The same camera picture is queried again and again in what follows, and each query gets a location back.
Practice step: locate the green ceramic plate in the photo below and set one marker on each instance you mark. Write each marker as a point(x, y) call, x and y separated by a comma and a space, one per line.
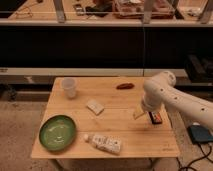
point(57, 133)

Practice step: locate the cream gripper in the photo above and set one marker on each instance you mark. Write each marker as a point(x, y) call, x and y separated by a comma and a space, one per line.
point(154, 116)

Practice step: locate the wooden table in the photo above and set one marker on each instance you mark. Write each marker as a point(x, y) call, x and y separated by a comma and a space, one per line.
point(141, 140)

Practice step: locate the white tube bottle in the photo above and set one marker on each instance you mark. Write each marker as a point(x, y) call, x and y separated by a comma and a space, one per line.
point(104, 143)

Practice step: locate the brown oblong object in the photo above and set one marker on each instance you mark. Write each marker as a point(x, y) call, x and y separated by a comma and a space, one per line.
point(125, 86)

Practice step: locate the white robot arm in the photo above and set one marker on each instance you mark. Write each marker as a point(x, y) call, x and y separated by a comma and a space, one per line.
point(160, 89)

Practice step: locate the translucent white cup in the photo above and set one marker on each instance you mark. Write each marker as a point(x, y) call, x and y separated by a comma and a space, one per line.
point(68, 84)

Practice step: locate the dark blue box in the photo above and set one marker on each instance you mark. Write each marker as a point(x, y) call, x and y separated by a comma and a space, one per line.
point(199, 134)

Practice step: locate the black case on shelf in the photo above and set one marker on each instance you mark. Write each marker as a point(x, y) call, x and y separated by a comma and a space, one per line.
point(199, 70)

